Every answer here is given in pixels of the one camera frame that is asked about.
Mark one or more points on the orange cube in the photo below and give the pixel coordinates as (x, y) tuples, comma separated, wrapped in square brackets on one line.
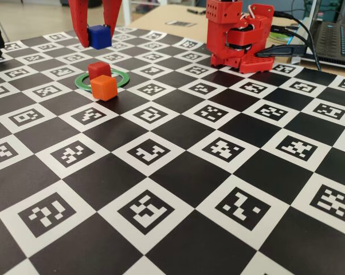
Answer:
[(103, 87)]

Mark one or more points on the white vertical post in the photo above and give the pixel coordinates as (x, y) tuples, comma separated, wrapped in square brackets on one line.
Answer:
[(127, 13)]

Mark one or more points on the green round disc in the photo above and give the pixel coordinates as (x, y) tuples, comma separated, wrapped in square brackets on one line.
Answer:
[(280, 36)]

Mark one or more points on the blue cube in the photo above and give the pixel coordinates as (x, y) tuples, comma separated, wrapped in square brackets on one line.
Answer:
[(101, 37)]

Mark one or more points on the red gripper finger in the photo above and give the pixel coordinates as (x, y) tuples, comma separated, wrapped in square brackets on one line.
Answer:
[(112, 14), (79, 20)]

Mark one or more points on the black chair base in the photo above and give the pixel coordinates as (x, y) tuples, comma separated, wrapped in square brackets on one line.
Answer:
[(93, 3)]

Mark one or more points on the red robot arm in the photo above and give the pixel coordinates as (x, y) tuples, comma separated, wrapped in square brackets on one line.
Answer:
[(227, 37)]

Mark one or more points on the black laptop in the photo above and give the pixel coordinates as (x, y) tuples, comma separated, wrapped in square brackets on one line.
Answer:
[(333, 40)]

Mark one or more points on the black white marker checkerboard mat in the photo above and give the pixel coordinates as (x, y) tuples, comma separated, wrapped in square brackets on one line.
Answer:
[(172, 177)]

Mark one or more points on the red cube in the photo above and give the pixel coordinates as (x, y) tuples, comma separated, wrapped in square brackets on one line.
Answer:
[(99, 68)]

